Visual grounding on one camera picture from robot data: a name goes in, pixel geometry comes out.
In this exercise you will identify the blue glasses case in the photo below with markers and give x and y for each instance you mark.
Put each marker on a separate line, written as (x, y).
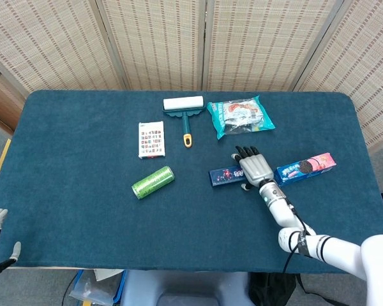
(225, 176)

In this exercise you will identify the white card pack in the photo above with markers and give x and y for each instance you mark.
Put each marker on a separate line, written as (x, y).
(151, 140)

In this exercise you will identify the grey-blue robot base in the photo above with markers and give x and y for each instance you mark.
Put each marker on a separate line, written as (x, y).
(185, 287)

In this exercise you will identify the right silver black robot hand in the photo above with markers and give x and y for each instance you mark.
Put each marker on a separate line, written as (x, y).
(255, 169)

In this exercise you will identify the teal lint roller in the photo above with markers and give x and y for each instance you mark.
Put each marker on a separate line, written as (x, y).
(183, 103)

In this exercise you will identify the brown wooden door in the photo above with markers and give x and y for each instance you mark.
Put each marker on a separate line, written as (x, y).
(1, 102)

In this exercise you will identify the teal snack bag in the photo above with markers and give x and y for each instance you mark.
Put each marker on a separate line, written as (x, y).
(239, 116)

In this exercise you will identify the blue plastic bin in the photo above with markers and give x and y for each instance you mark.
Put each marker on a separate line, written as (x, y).
(119, 288)

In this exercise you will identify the white paper sheet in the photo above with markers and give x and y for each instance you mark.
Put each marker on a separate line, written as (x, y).
(108, 274)

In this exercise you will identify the clear plastic bag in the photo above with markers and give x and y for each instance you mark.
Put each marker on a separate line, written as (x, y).
(92, 291)

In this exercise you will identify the green drink can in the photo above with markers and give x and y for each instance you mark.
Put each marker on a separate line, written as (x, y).
(153, 182)

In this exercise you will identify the woven folding screen panel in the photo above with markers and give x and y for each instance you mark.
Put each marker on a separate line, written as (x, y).
(261, 41)
(156, 41)
(51, 41)
(364, 63)

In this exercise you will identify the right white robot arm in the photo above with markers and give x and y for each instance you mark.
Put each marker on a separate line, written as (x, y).
(281, 210)

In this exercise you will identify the blue tablecloth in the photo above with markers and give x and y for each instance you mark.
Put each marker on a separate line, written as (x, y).
(83, 207)

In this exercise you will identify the blue pink Oreo box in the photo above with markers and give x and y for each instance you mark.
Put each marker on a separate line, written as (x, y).
(303, 169)

